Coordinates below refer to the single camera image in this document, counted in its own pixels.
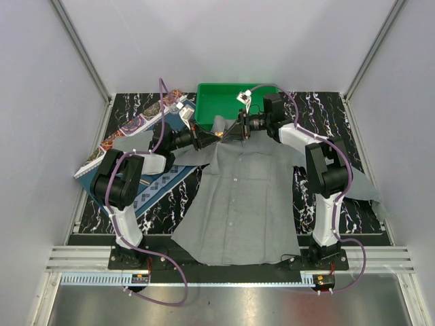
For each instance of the blue patterned placemat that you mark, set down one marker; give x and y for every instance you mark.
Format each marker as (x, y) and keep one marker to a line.
(160, 204)

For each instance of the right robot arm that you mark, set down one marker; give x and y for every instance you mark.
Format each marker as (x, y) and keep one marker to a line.
(328, 169)

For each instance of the grey button shirt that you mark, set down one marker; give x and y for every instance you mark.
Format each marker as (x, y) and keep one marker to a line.
(245, 198)

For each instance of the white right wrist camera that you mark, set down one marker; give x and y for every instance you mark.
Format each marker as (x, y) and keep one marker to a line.
(245, 98)

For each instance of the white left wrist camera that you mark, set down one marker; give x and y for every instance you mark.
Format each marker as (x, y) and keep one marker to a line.
(185, 113)

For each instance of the right frame post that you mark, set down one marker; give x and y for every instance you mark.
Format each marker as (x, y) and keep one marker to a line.
(388, 23)

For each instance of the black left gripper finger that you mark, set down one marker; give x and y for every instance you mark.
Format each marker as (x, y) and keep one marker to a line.
(206, 141)
(202, 132)

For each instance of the green plastic tray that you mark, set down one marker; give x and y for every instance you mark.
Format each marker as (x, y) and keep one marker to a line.
(218, 99)

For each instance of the clear small glass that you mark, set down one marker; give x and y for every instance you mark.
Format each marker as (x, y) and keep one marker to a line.
(173, 107)

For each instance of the left frame post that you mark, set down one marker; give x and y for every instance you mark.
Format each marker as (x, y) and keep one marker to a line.
(79, 47)

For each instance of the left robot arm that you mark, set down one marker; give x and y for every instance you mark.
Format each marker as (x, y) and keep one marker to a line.
(116, 182)

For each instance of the frame post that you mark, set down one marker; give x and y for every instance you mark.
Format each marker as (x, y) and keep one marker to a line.
(79, 47)
(388, 23)

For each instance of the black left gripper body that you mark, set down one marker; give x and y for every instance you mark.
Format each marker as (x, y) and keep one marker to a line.
(190, 137)

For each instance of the colourful patterned table runner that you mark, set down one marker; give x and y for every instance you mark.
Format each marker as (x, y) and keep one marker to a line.
(130, 114)

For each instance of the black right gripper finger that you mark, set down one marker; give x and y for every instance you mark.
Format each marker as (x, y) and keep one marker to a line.
(234, 127)
(232, 136)

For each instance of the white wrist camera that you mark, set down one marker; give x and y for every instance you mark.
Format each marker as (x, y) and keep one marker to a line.
(245, 98)
(185, 113)

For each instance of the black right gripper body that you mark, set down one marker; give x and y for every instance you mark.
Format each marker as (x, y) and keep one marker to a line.
(253, 123)

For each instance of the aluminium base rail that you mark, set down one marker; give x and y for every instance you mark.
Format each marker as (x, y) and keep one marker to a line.
(167, 264)

